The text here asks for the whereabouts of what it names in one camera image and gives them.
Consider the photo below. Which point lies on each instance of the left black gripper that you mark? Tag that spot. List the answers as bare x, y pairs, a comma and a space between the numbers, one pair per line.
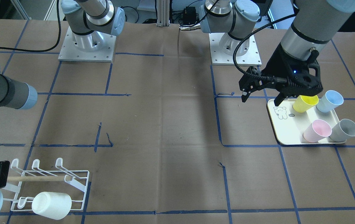
274, 64

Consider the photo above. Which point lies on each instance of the white cup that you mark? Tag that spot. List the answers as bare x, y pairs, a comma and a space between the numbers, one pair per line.
52, 205

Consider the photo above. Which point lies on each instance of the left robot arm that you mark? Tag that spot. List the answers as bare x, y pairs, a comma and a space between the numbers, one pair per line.
315, 23

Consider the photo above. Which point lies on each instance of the yellow cup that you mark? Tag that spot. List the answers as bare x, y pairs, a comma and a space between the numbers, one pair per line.
304, 103

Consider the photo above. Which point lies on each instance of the pink cup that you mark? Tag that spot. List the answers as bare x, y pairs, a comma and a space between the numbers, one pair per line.
318, 129

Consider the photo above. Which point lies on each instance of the grey cup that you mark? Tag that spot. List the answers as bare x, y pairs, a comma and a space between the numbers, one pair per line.
343, 130

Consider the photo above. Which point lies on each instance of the cream plastic tray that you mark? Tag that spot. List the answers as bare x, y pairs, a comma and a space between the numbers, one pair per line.
290, 125

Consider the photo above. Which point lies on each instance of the black power box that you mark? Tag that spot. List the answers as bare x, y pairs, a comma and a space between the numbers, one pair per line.
189, 15

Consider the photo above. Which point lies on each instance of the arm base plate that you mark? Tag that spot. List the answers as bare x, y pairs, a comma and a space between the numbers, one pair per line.
222, 47
95, 47

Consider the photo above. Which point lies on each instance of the white wire cup rack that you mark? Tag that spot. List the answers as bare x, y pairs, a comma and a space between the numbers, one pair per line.
24, 184

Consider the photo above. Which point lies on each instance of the aluminium frame post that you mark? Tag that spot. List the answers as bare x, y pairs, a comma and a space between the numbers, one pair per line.
163, 13

